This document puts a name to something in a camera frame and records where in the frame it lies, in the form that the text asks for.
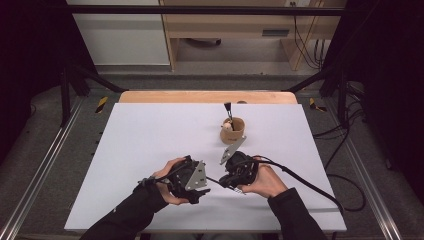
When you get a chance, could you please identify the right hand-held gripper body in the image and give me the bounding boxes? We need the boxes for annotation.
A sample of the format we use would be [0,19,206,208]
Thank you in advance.
[219,135,260,186]

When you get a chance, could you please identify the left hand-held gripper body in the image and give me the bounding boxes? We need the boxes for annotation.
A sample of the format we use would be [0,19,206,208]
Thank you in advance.
[166,154,207,202]

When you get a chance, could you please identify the tan brush holder cup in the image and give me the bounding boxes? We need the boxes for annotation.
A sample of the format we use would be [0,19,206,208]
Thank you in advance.
[219,116,246,146]

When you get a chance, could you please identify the thick black makeup brush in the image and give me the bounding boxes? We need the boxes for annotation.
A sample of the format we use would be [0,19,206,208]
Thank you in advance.
[223,102,235,131]

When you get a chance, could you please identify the person's left hand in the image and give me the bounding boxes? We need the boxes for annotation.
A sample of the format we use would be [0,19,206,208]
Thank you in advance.
[151,157,191,206]

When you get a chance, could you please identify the person's right hand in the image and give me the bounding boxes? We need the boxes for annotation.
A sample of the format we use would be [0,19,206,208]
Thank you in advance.
[237,154,289,200]

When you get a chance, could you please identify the white table board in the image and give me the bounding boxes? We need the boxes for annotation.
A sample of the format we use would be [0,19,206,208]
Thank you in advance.
[64,102,348,233]

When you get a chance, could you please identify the wooden table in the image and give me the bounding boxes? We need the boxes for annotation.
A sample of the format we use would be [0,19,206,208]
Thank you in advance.
[118,90,298,105]

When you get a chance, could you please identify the yellow clamp right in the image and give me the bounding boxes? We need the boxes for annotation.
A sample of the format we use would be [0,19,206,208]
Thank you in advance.
[308,97,328,113]

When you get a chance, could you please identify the yellow clamp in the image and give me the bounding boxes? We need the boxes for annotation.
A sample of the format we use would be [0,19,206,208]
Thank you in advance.
[95,96,109,114]
[308,97,328,113]

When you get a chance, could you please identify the yellow clamp left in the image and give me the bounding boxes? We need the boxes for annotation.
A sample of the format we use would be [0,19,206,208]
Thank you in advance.
[95,96,109,114]

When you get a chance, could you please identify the black metal stand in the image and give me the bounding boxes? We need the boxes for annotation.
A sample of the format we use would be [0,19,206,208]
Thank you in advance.
[59,63,129,128]
[283,66,351,128]

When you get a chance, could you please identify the wooden desk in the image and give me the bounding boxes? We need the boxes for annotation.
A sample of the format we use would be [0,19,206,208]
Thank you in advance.
[159,0,348,72]

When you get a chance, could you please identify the white cabinet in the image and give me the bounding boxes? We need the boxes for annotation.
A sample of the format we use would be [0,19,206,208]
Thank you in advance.
[66,0,171,67]

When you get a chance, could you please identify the dark curtain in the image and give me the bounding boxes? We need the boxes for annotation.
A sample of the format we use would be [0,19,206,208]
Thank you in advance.
[326,0,424,201]
[0,0,98,161]

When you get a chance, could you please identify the right hand-held gripper cable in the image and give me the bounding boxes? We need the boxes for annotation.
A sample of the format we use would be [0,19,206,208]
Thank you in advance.
[229,154,345,216]

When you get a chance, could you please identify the aluminium floor rail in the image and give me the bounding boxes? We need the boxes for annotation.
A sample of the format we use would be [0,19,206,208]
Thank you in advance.
[0,96,84,240]
[324,99,403,240]

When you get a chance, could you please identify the black floor cable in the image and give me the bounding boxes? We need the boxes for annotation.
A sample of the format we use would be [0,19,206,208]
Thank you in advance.
[313,99,367,212]

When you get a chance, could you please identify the black hanging cables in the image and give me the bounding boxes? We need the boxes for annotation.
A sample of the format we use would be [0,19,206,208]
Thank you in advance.
[289,1,326,71]

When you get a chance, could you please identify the black horizontal frame bar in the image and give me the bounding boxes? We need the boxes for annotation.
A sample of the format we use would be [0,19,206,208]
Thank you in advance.
[66,4,346,17]

